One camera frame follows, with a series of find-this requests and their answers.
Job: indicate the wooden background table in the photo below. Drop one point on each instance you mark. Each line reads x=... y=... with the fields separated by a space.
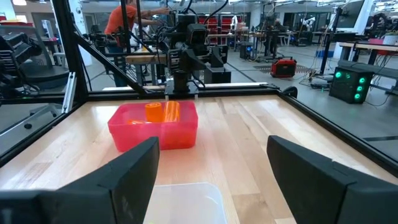
x=146 y=59

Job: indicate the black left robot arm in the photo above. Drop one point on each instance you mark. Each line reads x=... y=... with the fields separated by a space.
x=180 y=77

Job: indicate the black ribbed equipment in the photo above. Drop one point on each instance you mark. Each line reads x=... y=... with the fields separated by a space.
x=15 y=49

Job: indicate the black box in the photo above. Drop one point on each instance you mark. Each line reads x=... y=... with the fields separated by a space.
x=217 y=76

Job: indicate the pink translucent plastic bin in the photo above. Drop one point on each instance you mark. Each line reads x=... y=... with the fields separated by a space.
x=174 y=137

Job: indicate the black aluminium table frame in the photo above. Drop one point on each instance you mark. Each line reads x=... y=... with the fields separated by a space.
x=70 y=46

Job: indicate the clear plastic bin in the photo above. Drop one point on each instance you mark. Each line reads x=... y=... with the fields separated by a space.
x=186 y=205

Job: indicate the person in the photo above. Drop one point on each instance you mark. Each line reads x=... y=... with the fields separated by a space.
x=119 y=18

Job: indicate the black computer green lights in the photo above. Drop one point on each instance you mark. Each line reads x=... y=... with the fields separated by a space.
x=345 y=87

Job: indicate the silver metal bracket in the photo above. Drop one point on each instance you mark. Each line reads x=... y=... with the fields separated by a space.
x=69 y=93

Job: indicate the black office chair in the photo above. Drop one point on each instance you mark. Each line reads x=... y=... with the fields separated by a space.
x=46 y=74

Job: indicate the orange pill bottle white cap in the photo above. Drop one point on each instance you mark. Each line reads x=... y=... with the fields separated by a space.
x=154 y=112
x=172 y=111

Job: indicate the red storage shelves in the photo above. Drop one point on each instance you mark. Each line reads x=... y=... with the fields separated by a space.
x=228 y=23

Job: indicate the wooden workbench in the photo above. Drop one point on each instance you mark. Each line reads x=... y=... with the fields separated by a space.
x=367 y=46

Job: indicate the dark wall monitor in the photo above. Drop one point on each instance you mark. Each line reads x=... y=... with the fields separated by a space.
x=353 y=14

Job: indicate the red tool box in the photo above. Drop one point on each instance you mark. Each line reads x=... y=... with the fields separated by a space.
x=283 y=68

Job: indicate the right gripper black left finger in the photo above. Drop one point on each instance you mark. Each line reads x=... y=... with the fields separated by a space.
x=93 y=199

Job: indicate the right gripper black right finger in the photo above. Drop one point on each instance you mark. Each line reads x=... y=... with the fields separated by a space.
x=326 y=196

